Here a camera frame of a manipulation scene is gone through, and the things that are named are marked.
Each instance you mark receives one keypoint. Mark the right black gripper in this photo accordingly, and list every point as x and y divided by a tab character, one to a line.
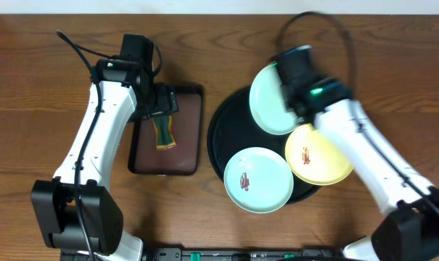
324	80

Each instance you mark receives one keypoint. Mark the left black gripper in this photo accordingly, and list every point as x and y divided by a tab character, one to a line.
165	105

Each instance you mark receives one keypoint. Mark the light blue plate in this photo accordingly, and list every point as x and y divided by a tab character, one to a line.
258	180
267	105

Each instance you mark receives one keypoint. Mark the green and orange sponge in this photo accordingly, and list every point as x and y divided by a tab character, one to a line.
164	132

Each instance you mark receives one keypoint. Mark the yellow plate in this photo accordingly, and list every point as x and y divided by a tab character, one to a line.
314	159

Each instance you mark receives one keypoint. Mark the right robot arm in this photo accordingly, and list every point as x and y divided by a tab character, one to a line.
408	201

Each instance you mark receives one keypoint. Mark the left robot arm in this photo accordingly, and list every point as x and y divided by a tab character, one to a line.
74	210

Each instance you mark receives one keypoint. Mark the black round tray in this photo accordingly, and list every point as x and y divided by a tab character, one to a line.
232	129

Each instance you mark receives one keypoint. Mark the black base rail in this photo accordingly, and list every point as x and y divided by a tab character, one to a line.
176	254

